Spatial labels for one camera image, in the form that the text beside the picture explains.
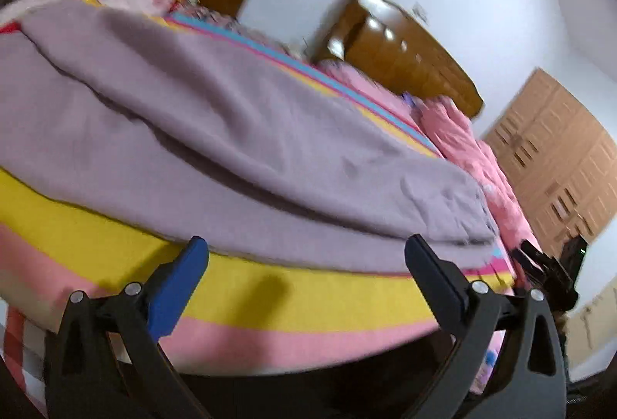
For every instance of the lilac purple pants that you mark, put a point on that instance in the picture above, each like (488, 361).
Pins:
(185, 134)

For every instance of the rainbow striped bed sheet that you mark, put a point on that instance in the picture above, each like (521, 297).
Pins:
(245, 316)

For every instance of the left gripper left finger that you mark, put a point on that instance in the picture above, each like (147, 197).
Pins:
(107, 361)

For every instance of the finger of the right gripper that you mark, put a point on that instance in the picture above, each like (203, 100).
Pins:
(536, 266)

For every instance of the pink comforter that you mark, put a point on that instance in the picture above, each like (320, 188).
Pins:
(451, 131)

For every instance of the plaid checkered bed sheet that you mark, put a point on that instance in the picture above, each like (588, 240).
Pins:
(23, 352)

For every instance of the light wooden wardrobe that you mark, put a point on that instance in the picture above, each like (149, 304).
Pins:
(559, 160)

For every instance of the glossy brown wooden headboard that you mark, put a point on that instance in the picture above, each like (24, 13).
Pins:
(387, 44)

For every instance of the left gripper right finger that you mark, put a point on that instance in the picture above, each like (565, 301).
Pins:
(506, 361)

